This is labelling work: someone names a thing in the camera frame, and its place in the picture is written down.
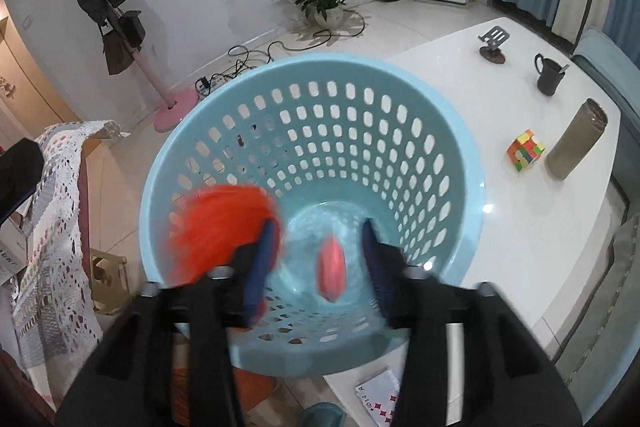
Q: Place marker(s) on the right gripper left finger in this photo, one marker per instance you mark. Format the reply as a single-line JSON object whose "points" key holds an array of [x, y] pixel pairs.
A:
{"points": [[126, 381]]}

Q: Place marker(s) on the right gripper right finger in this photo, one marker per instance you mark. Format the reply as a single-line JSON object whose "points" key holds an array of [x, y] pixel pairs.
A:
{"points": [[508, 379]]}

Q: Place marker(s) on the red paper cup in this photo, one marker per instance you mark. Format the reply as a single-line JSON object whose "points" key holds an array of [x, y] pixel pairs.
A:
{"points": [[213, 224]]}

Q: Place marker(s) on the red crumpled trash piece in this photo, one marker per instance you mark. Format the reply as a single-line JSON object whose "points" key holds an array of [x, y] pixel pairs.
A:
{"points": [[331, 270]]}

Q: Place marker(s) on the woven striped tablecloth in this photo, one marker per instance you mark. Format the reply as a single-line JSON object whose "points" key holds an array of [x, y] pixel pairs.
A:
{"points": [[53, 317]]}

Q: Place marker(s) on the brown hanging bag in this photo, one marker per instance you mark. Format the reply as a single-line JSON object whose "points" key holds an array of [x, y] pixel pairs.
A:
{"points": [[117, 56]]}

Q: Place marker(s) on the pink coat rack stand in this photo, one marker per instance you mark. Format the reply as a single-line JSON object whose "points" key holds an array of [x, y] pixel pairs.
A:
{"points": [[177, 103]]}

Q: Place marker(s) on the small black hanging bag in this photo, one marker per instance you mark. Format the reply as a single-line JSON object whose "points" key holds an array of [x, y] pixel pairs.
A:
{"points": [[132, 28]]}

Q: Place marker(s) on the colourful puzzle cube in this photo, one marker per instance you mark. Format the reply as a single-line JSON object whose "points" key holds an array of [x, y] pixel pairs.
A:
{"points": [[525, 150]]}

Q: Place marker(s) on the grey cylindrical thermos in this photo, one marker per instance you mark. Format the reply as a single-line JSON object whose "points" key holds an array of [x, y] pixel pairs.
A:
{"points": [[580, 136]]}

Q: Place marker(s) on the light blue perforated basket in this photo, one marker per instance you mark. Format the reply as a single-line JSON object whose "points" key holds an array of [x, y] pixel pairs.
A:
{"points": [[335, 140]]}

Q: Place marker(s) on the dark grey mug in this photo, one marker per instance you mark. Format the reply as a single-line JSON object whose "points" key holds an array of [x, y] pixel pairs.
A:
{"points": [[550, 74]]}

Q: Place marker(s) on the phone stand on table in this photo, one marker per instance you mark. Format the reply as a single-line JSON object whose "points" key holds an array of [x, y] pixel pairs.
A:
{"points": [[493, 39]]}

